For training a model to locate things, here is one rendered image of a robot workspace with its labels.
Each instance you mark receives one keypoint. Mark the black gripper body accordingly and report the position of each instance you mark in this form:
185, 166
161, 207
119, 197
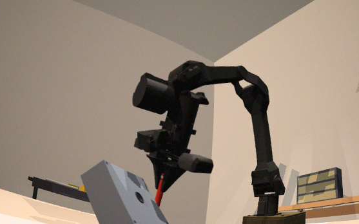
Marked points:
182, 158

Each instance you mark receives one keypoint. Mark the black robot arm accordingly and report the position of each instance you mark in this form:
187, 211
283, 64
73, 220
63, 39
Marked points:
174, 95

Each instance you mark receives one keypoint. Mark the red peg with white band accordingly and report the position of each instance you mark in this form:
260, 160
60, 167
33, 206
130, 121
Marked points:
159, 193

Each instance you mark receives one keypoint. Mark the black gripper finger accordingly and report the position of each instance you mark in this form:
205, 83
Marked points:
158, 168
171, 174

